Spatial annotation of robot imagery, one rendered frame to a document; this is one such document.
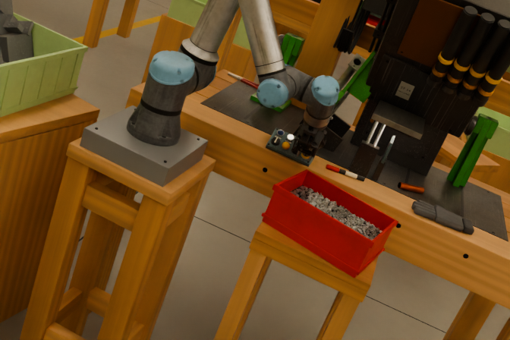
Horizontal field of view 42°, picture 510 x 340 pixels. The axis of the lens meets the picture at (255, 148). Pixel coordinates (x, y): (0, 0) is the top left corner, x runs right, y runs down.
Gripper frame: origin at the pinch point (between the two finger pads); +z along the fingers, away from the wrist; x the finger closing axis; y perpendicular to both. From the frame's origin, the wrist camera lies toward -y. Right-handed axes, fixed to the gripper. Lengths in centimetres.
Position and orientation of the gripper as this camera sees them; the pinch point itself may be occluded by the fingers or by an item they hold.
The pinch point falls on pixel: (306, 151)
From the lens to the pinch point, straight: 207.0
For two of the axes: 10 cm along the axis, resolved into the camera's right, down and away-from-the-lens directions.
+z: -1.1, 5.5, 8.3
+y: -4.2, 7.3, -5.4
